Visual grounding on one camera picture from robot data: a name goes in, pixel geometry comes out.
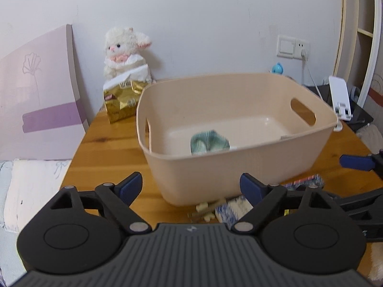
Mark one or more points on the white charger plug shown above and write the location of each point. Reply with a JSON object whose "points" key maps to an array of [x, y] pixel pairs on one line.
{"points": [[304, 53]]}

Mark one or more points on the cream fluffy rug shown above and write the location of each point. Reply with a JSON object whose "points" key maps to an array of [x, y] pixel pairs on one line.
{"points": [[372, 139]]}

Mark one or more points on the green white sock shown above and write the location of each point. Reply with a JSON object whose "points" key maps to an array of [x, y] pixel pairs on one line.
{"points": [[209, 143]]}

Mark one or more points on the cream shelf unit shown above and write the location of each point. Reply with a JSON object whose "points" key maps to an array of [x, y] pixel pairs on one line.
{"points": [[348, 36]]}

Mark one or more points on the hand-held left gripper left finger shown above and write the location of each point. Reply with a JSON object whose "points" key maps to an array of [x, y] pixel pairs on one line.
{"points": [[131, 186]]}

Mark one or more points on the grey blue bedsheet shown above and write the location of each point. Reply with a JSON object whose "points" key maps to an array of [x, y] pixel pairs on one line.
{"points": [[7, 245]]}

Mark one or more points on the white phone stand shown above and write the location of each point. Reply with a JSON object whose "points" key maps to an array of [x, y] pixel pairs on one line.
{"points": [[339, 95]]}

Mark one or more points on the blue white sock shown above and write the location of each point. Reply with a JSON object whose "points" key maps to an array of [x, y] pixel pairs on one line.
{"points": [[232, 212]]}

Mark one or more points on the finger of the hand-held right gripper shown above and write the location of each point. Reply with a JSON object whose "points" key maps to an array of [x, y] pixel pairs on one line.
{"points": [[356, 201], [356, 162]]}

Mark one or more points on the beige plastic basin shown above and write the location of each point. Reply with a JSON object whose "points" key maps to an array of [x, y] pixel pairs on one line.
{"points": [[194, 173]]}

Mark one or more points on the white wall switch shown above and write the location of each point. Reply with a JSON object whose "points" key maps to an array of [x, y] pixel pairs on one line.
{"points": [[285, 47]]}

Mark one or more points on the pink bed headboard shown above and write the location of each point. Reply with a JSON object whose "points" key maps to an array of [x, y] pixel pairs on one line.
{"points": [[39, 101]]}

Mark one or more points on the colourful striped sock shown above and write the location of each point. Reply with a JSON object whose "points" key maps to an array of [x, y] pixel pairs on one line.
{"points": [[302, 181]]}

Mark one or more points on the white wall socket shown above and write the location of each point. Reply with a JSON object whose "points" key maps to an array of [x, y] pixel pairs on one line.
{"points": [[302, 44]]}

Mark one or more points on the gold tissue pack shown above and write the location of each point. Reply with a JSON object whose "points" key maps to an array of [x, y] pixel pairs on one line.
{"points": [[122, 103]]}

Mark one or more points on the beige plastic clip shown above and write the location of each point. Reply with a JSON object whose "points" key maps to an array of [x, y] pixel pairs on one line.
{"points": [[202, 207]]}

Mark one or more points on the black side cabinet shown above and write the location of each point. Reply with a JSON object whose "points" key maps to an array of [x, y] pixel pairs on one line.
{"points": [[360, 113]]}

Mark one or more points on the white plush lamb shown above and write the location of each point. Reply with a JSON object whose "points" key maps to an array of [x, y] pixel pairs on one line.
{"points": [[119, 46]]}

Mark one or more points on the small blue toy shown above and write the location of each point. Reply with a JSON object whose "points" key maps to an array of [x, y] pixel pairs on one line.
{"points": [[276, 68]]}

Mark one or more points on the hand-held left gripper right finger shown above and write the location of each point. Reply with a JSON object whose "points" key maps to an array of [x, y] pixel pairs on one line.
{"points": [[250, 186]]}

